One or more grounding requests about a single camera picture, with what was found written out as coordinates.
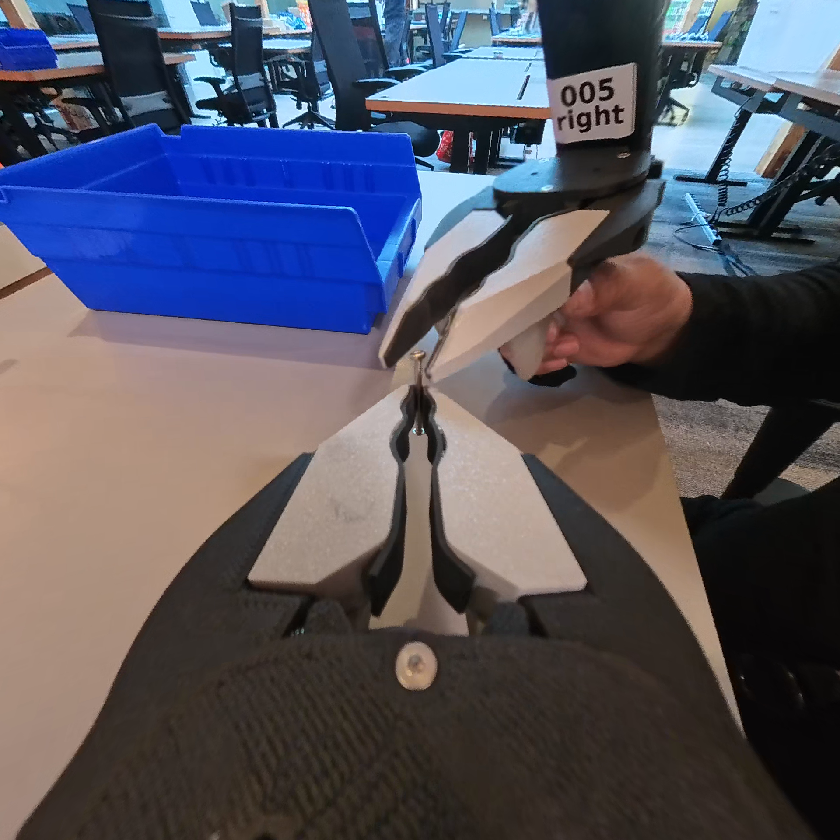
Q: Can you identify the white cardboard box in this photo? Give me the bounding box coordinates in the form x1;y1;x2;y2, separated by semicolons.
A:
738;0;840;73

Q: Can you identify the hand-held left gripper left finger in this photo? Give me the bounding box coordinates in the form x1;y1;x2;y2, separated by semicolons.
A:
245;382;413;621

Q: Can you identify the white power strip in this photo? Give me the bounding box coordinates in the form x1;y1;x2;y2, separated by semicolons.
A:
682;193;723;247

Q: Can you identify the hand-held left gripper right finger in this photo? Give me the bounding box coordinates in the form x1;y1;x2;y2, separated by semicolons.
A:
423;384;589;618

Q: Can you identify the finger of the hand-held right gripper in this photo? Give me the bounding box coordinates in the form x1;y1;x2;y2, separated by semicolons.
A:
425;209;613;382
379;209;521;368

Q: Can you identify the wooden pillar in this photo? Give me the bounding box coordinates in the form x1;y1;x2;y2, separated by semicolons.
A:
755;125;808;178

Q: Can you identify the small blue plastic bin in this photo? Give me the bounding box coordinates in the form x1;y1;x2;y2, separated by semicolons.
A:
0;28;59;72

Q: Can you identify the person's body in black clothes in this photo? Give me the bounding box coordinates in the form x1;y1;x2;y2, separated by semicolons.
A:
679;486;840;840

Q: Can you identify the person's right hand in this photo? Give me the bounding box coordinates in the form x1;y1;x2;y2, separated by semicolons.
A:
533;255;694;378

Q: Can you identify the large blue plastic bin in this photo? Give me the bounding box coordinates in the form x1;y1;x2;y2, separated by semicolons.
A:
0;123;423;336

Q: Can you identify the person's right forearm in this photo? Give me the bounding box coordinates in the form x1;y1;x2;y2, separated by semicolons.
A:
600;259;840;411

